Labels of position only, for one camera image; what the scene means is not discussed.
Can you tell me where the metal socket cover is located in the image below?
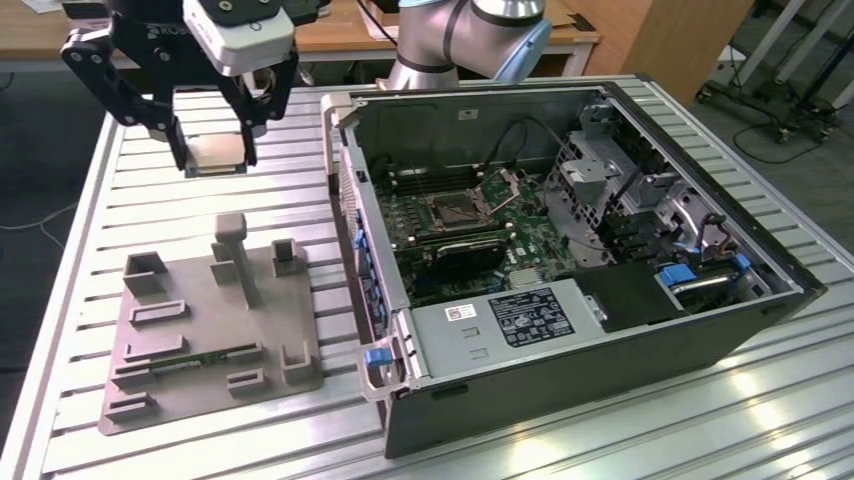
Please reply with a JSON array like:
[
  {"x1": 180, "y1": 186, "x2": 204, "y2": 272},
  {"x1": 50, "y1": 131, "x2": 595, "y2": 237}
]
[{"x1": 475, "y1": 167, "x2": 529, "y2": 211}]

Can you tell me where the green motherboard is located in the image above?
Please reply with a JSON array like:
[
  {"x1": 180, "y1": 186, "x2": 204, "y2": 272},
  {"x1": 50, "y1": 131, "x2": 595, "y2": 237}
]
[{"x1": 376, "y1": 164, "x2": 576, "y2": 307}]

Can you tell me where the silver chipset heatsink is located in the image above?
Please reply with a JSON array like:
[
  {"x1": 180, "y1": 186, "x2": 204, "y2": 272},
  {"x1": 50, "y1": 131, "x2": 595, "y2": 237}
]
[{"x1": 508, "y1": 266, "x2": 556, "y2": 290}]

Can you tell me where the black plastic shroud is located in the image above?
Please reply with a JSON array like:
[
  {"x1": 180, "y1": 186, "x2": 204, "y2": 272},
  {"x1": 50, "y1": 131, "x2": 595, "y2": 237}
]
[{"x1": 572, "y1": 262, "x2": 694, "y2": 335}]

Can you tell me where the silver disk bay cage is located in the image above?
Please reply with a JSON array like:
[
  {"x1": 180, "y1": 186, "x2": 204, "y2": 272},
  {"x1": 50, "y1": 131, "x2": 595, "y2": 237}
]
[{"x1": 551, "y1": 94, "x2": 676, "y2": 251}]

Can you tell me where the black open PC case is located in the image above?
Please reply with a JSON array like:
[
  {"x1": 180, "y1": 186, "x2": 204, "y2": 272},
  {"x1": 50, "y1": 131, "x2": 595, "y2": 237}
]
[{"x1": 319, "y1": 74, "x2": 828, "y2": 459}]

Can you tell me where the black internal wire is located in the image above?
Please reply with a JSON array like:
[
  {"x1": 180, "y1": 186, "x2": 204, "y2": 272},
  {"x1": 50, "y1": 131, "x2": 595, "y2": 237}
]
[{"x1": 481, "y1": 116, "x2": 563, "y2": 167}]

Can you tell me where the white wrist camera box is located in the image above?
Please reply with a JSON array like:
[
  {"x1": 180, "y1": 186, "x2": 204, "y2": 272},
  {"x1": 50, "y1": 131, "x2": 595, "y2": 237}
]
[{"x1": 182, "y1": 0, "x2": 297, "y2": 78}]

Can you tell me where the blue disk carrier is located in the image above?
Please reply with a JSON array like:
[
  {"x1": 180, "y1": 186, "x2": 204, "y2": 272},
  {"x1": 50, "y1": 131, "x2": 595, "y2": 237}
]
[{"x1": 655, "y1": 263, "x2": 700, "y2": 297}]

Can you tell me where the CPU socket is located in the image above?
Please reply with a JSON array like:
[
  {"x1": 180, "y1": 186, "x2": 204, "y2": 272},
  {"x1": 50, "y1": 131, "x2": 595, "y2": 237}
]
[{"x1": 429, "y1": 192, "x2": 493, "y2": 232}]

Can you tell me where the silver power supply unit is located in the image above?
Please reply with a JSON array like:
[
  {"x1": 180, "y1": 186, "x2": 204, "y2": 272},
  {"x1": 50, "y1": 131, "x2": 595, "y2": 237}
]
[{"x1": 405, "y1": 277, "x2": 609, "y2": 380}]

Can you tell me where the green RAM stick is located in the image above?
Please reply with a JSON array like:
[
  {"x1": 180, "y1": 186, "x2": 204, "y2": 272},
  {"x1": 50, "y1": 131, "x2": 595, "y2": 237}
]
[{"x1": 149, "y1": 344, "x2": 263, "y2": 374}]

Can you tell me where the wooden cabinet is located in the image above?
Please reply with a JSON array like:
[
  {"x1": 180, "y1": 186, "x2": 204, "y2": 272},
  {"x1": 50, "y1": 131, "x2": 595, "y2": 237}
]
[{"x1": 583, "y1": 0, "x2": 759, "y2": 109}]

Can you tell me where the black wheeled stand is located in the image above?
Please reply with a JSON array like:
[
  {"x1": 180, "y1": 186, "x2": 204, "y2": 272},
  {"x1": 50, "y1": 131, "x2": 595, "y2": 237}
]
[{"x1": 696, "y1": 0, "x2": 850, "y2": 147}]

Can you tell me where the wooden desk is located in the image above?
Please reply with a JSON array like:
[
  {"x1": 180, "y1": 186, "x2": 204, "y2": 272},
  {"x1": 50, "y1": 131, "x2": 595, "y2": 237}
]
[{"x1": 0, "y1": 0, "x2": 605, "y2": 91}]

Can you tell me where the black graphics card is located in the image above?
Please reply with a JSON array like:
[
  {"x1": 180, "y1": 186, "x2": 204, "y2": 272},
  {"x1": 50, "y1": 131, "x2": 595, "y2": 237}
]
[{"x1": 424, "y1": 238, "x2": 509, "y2": 285}]

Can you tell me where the brown cardboard box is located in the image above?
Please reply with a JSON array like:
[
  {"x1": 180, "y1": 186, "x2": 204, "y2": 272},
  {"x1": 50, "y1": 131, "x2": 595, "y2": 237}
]
[{"x1": 359, "y1": 0, "x2": 403, "y2": 41}]

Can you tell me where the CPU with silver top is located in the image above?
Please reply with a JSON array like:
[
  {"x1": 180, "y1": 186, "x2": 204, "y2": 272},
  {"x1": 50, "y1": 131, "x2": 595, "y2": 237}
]
[{"x1": 182, "y1": 133, "x2": 249, "y2": 178}]

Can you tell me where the black RAM slot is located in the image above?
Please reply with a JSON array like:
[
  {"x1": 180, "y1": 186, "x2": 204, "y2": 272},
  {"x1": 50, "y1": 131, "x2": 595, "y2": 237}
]
[
  {"x1": 399, "y1": 234, "x2": 513, "y2": 250},
  {"x1": 408, "y1": 224, "x2": 507, "y2": 239},
  {"x1": 391, "y1": 178, "x2": 483, "y2": 196}
]

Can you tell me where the grey plastic parts rack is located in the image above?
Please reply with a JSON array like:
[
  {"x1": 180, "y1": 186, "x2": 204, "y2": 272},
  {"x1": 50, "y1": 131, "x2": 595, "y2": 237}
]
[{"x1": 97, "y1": 212, "x2": 327, "y2": 436}]

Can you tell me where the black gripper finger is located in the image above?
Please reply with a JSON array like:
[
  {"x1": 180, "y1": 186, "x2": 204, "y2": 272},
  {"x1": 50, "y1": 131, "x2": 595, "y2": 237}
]
[
  {"x1": 217, "y1": 46, "x2": 303, "y2": 168},
  {"x1": 58, "y1": 27, "x2": 193, "y2": 173}
]

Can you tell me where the white metal frame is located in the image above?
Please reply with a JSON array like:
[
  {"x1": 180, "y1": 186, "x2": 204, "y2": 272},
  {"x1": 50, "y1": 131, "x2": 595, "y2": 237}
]
[{"x1": 706, "y1": 0, "x2": 828, "y2": 101}]

